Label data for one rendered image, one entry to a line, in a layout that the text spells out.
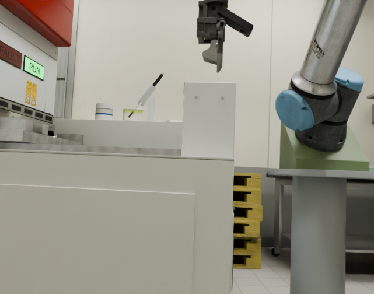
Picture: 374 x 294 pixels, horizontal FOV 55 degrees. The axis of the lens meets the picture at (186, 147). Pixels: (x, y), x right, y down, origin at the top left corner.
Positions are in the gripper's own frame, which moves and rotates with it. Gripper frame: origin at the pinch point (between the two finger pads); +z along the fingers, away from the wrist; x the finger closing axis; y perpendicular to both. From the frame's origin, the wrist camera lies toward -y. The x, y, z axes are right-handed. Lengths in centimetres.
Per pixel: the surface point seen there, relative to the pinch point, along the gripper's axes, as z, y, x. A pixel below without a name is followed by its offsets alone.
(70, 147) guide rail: 26.4, 35.7, 19.0
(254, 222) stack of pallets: 71, -28, -211
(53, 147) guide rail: 27, 40, 19
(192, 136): 24.7, 3.5, 40.0
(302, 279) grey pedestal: 61, -26, -8
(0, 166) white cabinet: 32, 36, 46
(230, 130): 23.5, -3.2, 40.0
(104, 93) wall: -56, 139, -287
